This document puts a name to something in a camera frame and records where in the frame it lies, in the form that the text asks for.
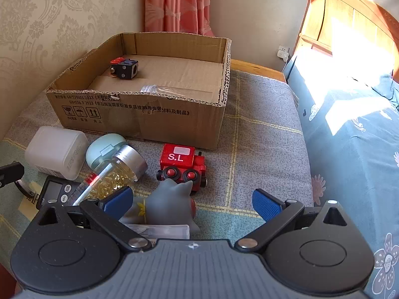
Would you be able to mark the clear capsule bottle silver cap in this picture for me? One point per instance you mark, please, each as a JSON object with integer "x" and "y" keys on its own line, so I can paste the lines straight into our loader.
{"x": 127, "y": 162}

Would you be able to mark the black cube toy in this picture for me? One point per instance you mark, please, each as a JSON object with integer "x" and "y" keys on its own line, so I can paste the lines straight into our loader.
{"x": 126, "y": 68}

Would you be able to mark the white wall socket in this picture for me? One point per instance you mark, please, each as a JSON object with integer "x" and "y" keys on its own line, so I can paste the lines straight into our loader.
{"x": 283, "y": 52}

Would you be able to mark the plaid grey blanket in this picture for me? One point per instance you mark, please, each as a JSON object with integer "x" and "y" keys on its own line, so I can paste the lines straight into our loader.
{"x": 265, "y": 146}

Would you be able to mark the brown cardboard box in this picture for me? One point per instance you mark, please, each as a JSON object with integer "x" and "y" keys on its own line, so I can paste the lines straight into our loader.
{"x": 140, "y": 124}

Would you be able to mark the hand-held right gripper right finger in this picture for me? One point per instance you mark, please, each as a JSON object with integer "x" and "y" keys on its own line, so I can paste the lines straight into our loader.
{"x": 265, "y": 204}

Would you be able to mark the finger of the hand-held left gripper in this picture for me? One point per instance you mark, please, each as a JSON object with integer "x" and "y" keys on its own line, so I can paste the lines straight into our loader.
{"x": 11, "y": 174}

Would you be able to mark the wooden headboard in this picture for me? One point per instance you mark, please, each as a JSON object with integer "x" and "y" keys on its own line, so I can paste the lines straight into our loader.
{"x": 339, "y": 9}

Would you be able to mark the clear tube with red band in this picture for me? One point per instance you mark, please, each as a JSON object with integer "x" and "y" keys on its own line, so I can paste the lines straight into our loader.
{"x": 85, "y": 187}

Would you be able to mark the black digital timer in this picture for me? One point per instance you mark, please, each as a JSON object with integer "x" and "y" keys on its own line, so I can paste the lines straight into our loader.
{"x": 54, "y": 190}

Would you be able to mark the blue floral bedsheet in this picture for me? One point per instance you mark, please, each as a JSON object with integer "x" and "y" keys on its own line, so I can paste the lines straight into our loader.
{"x": 343, "y": 162}

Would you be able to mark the clear plastic tube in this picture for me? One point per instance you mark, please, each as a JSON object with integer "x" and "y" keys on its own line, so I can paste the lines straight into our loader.
{"x": 168, "y": 89}

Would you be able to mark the blue pillow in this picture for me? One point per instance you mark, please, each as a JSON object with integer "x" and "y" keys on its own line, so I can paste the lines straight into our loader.
{"x": 386, "y": 90}

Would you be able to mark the clear plastic case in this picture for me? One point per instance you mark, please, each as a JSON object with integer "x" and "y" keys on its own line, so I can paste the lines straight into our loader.
{"x": 168, "y": 231}

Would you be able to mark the grey animal toy figure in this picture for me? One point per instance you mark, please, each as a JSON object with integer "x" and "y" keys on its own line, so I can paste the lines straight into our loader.
{"x": 168, "y": 205}

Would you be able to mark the white plastic bottle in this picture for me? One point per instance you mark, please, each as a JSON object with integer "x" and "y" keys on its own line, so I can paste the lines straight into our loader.
{"x": 53, "y": 152}

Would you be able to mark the red toy train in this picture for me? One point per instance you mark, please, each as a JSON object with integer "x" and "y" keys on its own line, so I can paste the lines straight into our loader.
{"x": 176, "y": 158}

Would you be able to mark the mint green oval case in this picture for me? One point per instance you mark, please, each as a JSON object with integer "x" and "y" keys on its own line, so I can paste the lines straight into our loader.
{"x": 99, "y": 149}

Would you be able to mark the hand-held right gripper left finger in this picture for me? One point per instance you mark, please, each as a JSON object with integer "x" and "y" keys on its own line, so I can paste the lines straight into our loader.
{"x": 117, "y": 201}

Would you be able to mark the pink patterned curtain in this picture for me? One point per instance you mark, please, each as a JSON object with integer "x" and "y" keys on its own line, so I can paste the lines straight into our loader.
{"x": 179, "y": 3}

